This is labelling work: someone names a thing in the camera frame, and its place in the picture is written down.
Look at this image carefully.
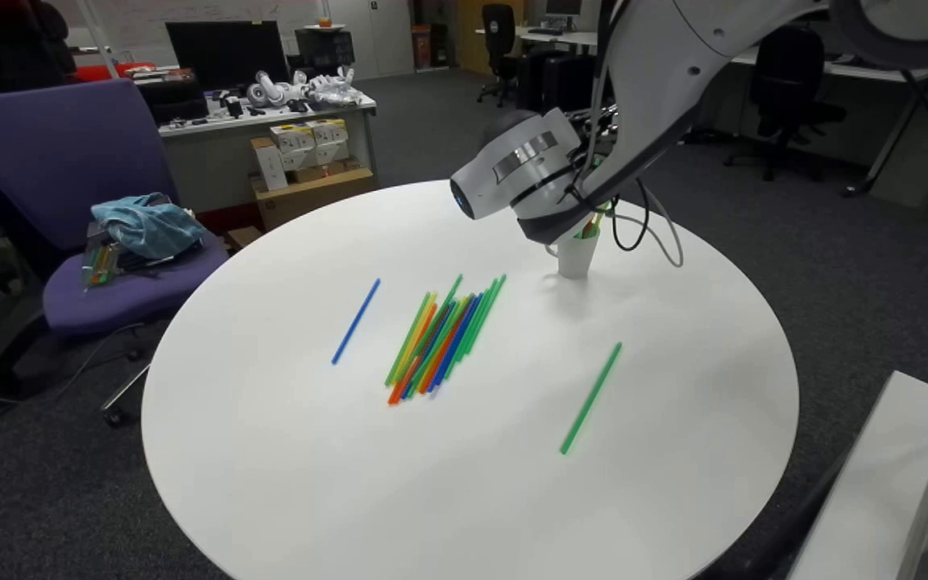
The heap of white robot parts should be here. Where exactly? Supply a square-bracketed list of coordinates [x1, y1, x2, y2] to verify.
[246, 67, 365, 109]

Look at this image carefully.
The large cardboard box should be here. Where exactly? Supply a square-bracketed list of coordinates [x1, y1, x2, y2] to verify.
[252, 164, 379, 233]

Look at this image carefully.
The purple office chair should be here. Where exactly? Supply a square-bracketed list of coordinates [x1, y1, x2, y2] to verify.
[0, 78, 231, 428]

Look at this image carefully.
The blue straw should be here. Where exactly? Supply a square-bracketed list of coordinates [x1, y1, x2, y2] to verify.
[331, 278, 382, 366]

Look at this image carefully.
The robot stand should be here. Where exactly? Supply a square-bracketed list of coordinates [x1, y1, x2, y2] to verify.
[786, 371, 928, 580]

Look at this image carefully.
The black office chair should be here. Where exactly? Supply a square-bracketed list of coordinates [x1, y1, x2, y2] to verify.
[476, 3, 522, 109]
[723, 24, 848, 182]

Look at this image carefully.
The black monitor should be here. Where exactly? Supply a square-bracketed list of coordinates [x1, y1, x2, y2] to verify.
[164, 20, 292, 93]

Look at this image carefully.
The heap of coloured straws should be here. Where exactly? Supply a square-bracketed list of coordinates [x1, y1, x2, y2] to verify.
[385, 274, 508, 406]

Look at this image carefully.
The black cabinet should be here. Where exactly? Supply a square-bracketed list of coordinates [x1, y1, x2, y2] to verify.
[516, 48, 613, 114]

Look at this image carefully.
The clear bag of straws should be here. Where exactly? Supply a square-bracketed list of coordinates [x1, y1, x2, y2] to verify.
[81, 236, 123, 292]

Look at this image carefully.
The grey desk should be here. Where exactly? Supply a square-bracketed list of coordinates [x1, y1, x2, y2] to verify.
[130, 68, 379, 215]

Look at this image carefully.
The black bag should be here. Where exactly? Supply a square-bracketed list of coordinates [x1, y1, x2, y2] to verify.
[138, 77, 209, 126]

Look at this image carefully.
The stack of white boxes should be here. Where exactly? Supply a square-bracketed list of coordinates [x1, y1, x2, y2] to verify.
[251, 118, 350, 192]

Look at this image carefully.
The blue cloth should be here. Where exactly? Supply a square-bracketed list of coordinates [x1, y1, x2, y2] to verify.
[91, 193, 208, 260]

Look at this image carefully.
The white paper cup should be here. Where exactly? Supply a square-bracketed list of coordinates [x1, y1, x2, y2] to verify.
[556, 229, 600, 280]

